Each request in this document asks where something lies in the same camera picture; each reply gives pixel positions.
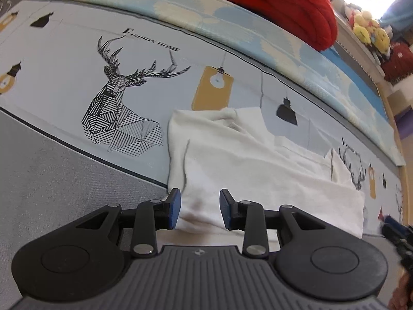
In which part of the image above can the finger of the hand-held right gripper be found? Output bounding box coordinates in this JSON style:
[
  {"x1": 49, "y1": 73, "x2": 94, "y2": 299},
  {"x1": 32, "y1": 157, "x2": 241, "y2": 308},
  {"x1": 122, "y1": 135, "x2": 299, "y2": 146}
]
[{"x1": 381, "y1": 214, "x2": 413, "y2": 269}]

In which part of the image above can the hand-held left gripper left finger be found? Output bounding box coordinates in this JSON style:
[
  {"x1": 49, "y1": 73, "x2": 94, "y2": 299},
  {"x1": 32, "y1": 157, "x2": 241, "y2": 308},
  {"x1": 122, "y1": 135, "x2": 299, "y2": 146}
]
[{"x1": 75, "y1": 187, "x2": 182, "y2": 258}]

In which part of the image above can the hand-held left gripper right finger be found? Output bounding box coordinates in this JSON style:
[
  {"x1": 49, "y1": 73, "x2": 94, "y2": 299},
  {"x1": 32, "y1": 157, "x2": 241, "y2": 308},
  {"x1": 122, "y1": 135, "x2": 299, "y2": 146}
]
[{"x1": 219, "y1": 188, "x2": 327, "y2": 259}]

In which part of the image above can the white small garment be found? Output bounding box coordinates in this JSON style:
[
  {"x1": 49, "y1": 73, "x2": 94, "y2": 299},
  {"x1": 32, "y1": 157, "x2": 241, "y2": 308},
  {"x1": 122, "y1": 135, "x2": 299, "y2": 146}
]
[{"x1": 167, "y1": 106, "x2": 366, "y2": 239}]

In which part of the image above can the person's right hand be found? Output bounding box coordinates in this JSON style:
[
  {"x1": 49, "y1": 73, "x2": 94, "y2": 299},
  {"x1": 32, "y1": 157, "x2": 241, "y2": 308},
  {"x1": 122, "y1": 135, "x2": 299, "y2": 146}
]
[{"x1": 388, "y1": 273, "x2": 412, "y2": 310}]

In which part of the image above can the deer printed bedsheet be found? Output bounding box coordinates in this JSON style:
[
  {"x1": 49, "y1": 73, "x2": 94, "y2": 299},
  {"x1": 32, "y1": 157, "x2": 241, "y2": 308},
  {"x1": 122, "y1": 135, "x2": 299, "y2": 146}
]
[{"x1": 0, "y1": 0, "x2": 408, "y2": 237}]

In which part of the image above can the light blue patterned mat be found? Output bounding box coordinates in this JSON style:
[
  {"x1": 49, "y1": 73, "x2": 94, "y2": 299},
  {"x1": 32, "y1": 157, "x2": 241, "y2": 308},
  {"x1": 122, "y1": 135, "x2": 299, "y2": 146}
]
[{"x1": 28, "y1": 0, "x2": 388, "y2": 130}]

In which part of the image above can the yellow plush toy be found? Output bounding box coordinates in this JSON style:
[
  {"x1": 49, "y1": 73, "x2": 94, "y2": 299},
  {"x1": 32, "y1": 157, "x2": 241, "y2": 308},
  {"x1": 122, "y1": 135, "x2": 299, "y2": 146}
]
[
  {"x1": 371, "y1": 26, "x2": 393, "y2": 51},
  {"x1": 353, "y1": 10, "x2": 372, "y2": 44}
]

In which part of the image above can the red knit blanket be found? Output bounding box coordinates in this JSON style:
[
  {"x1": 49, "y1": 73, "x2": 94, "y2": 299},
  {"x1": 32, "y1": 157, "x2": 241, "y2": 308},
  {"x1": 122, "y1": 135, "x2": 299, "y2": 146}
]
[{"x1": 188, "y1": 0, "x2": 338, "y2": 52}]

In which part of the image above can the wooden bed frame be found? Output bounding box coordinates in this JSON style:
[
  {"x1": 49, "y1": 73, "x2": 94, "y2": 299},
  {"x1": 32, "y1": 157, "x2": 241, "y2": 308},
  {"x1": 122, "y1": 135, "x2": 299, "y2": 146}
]
[{"x1": 332, "y1": 6, "x2": 408, "y2": 166}]

